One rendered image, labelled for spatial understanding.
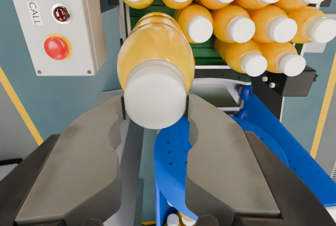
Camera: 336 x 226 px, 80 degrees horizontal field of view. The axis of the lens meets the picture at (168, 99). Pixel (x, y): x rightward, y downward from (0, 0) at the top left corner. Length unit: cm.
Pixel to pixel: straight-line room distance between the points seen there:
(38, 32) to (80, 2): 8
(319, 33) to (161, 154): 36
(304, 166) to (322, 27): 70
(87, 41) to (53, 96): 148
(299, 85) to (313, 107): 154
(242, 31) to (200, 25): 7
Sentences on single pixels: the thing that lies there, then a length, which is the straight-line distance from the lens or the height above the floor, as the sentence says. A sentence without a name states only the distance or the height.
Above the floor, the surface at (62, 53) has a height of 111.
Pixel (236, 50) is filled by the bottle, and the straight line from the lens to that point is 43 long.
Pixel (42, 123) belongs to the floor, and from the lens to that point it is 201.
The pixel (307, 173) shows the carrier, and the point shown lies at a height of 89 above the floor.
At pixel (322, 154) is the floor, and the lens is 255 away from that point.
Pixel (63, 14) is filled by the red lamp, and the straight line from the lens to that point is 35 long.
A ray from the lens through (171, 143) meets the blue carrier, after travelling 46.
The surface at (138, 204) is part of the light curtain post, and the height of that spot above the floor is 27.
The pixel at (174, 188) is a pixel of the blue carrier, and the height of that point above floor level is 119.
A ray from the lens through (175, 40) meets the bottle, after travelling 16.
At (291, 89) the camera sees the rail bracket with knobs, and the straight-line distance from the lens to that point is 57.
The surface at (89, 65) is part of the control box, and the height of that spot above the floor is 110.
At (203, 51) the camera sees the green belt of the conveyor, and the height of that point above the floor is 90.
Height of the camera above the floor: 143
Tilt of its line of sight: 61 degrees down
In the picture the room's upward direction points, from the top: 176 degrees clockwise
